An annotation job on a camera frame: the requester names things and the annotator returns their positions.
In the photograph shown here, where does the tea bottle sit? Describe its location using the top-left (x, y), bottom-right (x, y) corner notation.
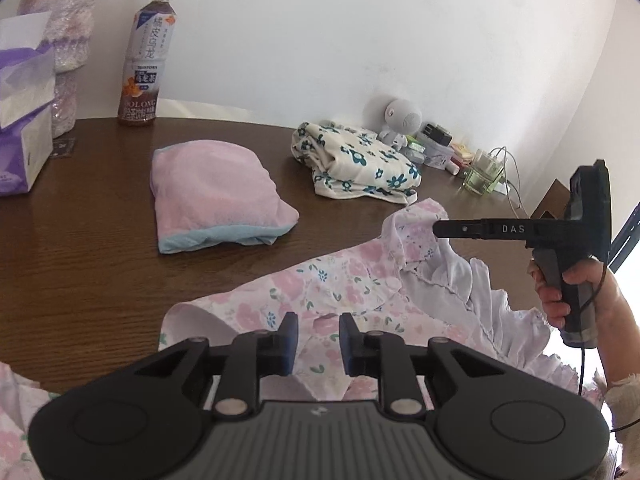
top-left (117, 0), bottom-right (177, 127)

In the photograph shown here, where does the person's right hand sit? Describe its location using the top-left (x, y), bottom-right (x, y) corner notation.
top-left (527, 255), bottom-right (614, 333)

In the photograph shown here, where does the pink floral dress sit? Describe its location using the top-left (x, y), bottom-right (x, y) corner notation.
top-left (0, 199), bottom-right (608, 480)

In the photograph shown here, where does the pink fuzzy vase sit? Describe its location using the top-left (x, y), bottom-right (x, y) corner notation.
top-left (17, 0), bottom-right (103, 138)

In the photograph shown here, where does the brown wooden furniture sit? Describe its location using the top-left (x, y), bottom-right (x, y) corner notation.
top-left (537, 180), bottom-right (573, 221)

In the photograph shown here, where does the black metal frame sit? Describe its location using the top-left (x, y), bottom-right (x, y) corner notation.
top-left (611, 204), bottom-right (640, 273)

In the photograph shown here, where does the folded pink towel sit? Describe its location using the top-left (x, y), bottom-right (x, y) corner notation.
top-left (150, 139), bottom-right (301, 256)

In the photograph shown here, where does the person's right forearm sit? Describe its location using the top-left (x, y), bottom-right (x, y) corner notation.
top-left (595, 270), bottom-right (640, 441)

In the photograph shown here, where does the white robot figurine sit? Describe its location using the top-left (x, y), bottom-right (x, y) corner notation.
top-left (377, 96), bottom-right (426, 148)

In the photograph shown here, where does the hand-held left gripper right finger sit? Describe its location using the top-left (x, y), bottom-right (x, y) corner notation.
top-left (339, 312), bottom-right (506, 418)

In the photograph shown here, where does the folded white teal-flowered cloth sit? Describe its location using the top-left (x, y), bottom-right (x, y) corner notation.
top-left (291, 120), bottom-right (423, 206)

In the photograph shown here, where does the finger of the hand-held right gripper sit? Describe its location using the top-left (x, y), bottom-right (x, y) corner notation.
top-left (431, 216), bottom-right (540, 248)

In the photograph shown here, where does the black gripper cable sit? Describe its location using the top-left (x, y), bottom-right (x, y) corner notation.
top-left (577, 252), bottom-right (640, 433)

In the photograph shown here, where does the purple tissue pack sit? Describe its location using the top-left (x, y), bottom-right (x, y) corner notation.
top-left (0, 11), bottom-right (56, 131)
top-left (0, 105), bottom-right (54, 197)

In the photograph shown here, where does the small black box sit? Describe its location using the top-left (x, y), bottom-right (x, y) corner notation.
top-left (419, 122), bottom-right (454, 147)

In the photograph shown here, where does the white cable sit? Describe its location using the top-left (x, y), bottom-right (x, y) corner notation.
top-left (487, 146), bottom-right (523, 208)

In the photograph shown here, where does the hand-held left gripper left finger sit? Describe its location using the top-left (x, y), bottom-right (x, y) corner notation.
top-left (132, 312), bottom-right (301, 420)

